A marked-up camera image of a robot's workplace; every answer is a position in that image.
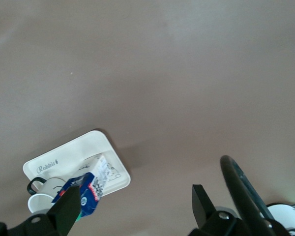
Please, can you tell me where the white smiley cup black handle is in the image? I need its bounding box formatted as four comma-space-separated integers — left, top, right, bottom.
27, 177, 67, 215

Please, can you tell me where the cream rabbit print tray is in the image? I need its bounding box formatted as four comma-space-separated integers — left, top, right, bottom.
22, 130, 132, 215

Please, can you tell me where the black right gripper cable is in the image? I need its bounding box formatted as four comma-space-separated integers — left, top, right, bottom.
219, 154, 277, 236

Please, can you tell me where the blue milk carton green cap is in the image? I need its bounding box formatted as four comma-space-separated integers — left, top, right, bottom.
50, 153, 109, 220

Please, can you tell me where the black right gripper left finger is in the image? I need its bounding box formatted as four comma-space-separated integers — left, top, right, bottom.
23, 186, 83, 236

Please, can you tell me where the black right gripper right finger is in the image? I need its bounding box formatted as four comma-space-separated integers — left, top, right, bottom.
192, 184, 238, 236

